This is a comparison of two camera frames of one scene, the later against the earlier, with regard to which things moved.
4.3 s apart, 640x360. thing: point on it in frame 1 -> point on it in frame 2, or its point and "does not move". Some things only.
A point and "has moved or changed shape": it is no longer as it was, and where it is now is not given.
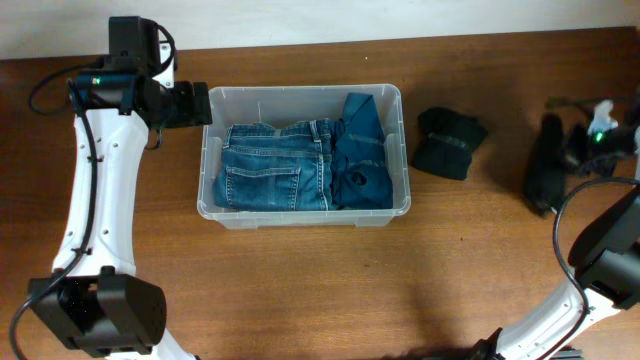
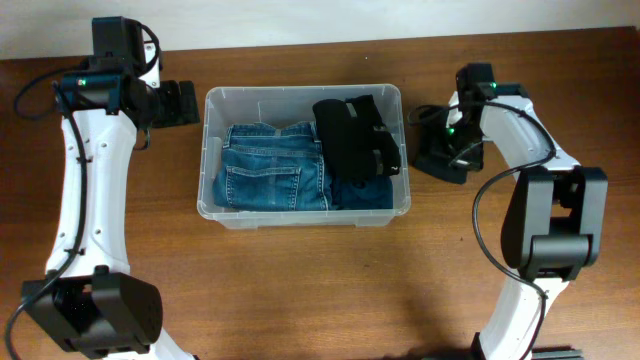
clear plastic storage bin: [280, 106] does not move
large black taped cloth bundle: [547, 164] has moved or changed shape
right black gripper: [575, 155] -> [474, 163]
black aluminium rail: [569, 353] does not move
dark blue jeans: [266, 169] does not move
